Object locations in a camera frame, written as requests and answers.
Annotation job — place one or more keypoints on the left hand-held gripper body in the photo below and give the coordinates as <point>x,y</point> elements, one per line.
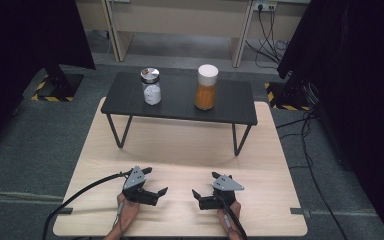
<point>135,181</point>

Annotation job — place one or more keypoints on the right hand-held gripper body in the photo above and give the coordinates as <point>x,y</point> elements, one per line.
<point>225,186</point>

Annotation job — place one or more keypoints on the black shelf with metal legs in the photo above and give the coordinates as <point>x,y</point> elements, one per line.
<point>180,110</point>

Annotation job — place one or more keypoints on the glass jar with silver lid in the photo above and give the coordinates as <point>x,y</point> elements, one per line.
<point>151,90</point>

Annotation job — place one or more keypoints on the orange-filled jar with white lid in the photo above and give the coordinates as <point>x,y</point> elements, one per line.
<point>206,90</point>

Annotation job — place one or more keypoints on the person's right hand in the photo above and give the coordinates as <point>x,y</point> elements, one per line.
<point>229,215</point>

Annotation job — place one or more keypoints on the person's left hand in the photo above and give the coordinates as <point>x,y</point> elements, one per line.
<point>128,210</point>

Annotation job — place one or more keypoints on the grey tape strip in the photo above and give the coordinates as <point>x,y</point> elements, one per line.
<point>63,211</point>
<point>299,211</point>

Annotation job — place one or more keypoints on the black stand with striped tape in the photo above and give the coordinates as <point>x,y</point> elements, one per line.
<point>60,85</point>
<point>290,96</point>

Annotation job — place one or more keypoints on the beige wooden desk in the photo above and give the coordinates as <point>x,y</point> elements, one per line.
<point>180,20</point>

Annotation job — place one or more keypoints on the black curtain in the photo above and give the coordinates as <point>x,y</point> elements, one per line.
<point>353,83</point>
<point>30,50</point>

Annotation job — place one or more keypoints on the white wall power outlet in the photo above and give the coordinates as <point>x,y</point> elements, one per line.
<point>265,6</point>

